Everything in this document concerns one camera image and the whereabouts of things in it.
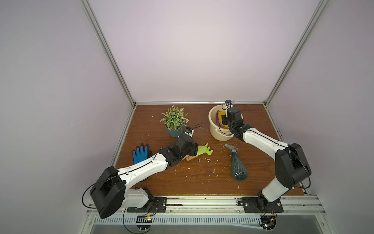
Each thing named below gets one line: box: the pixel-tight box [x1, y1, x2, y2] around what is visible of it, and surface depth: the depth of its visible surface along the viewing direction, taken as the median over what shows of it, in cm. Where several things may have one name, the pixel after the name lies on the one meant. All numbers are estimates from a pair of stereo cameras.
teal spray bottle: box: [224, 143, 248, 181], surface depth 88 cm
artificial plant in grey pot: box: [160, 104, 189, 138], surface depth 92 cm
